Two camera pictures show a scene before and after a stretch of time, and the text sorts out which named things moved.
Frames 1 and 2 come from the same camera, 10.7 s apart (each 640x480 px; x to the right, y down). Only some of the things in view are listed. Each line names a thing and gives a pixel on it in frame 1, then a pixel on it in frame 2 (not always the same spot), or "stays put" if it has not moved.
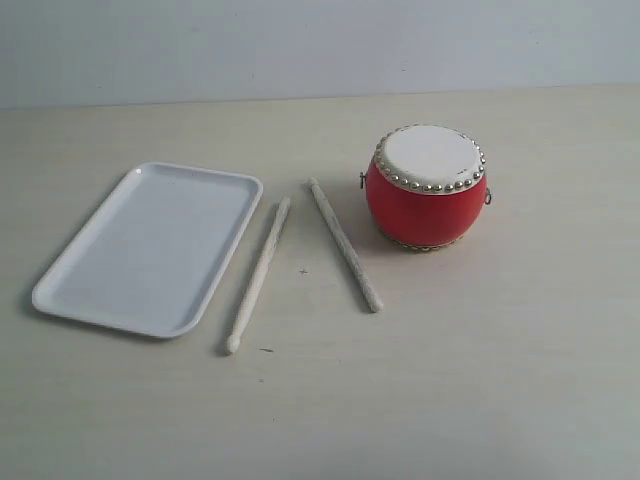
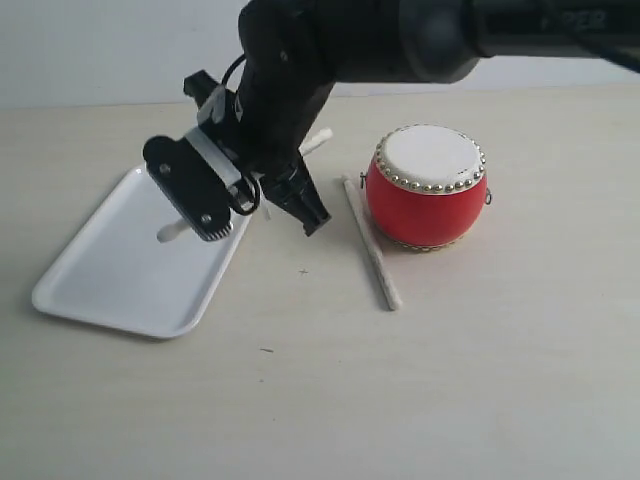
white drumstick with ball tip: (233, 342) → (173, 228)
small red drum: (426, 186) stays put
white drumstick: (373, 303) → (383, 275)
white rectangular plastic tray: (155, 255) stays put
